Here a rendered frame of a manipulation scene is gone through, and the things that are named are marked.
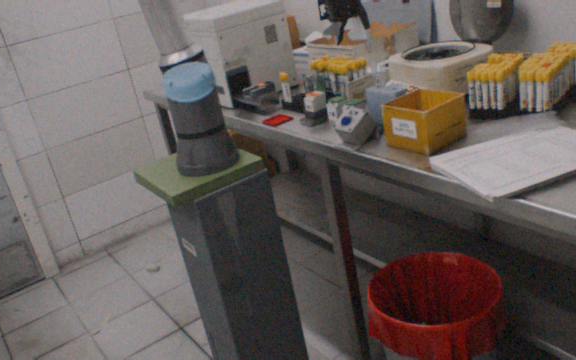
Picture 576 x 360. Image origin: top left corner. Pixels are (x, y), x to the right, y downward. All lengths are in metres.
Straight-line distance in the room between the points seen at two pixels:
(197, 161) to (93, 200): 1.91
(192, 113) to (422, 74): 0.62
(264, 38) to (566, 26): 0.89
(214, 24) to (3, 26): 1.37
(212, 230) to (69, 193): 1.90
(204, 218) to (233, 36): 0.76
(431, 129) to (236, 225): 0.49
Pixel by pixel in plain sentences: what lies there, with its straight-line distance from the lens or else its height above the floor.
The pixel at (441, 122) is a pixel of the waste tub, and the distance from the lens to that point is 1.31.
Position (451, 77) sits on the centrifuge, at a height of 0.95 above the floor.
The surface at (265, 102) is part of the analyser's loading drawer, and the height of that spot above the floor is 0.91.
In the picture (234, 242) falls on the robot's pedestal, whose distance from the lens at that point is 1.39.
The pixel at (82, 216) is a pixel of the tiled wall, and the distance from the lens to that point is 3.23.
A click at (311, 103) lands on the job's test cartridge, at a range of 1.60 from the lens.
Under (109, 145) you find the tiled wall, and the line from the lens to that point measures 3.18.
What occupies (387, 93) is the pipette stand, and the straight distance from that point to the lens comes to 1.45.
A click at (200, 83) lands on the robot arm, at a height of 1.11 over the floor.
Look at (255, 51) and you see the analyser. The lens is 1.95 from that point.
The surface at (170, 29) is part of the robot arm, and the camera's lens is 1.43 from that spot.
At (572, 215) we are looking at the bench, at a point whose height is 0.87.
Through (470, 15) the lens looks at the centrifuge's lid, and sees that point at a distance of 1.86.
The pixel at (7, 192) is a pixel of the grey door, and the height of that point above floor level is 0.50.
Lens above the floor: 1.38
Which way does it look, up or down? 23 degrees down
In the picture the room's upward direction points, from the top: 12 degrees counter-clockwise
